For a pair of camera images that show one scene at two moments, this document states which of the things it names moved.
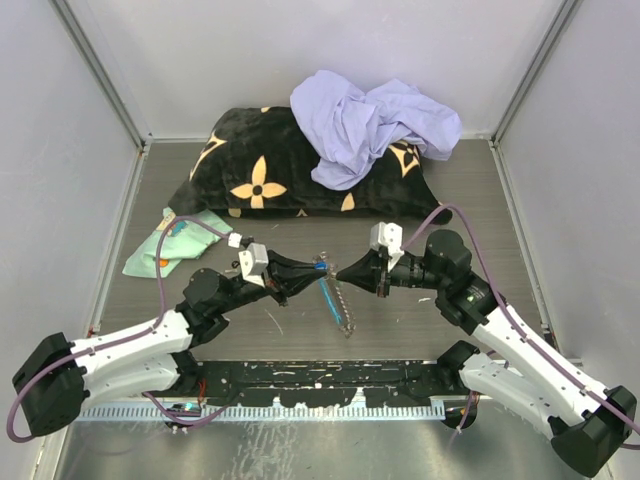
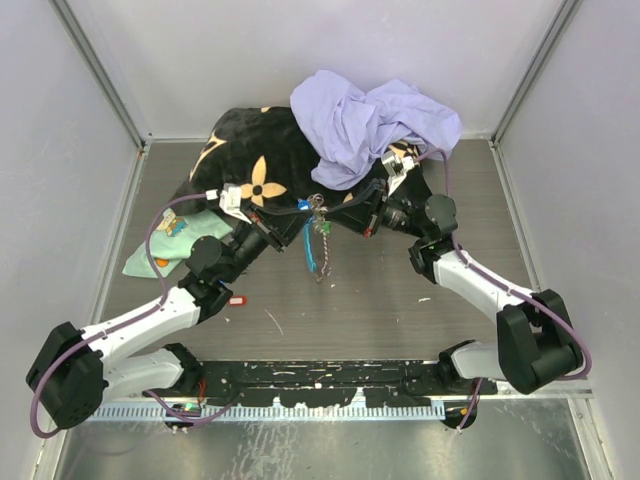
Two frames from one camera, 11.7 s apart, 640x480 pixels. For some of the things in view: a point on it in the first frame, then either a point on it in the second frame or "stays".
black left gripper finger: (281, 268) → (269, 213)
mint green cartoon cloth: (181, 240) stays
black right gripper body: (409, 271) → (396, 214)
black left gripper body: (271, 286) → (255, 237)
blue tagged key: (320, 263) → (304, 205)
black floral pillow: (256, 164) stays
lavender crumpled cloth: (353, 128) stays
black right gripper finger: (369, 271) → (376, 188)
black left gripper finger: (291, 285) → (286, 225)
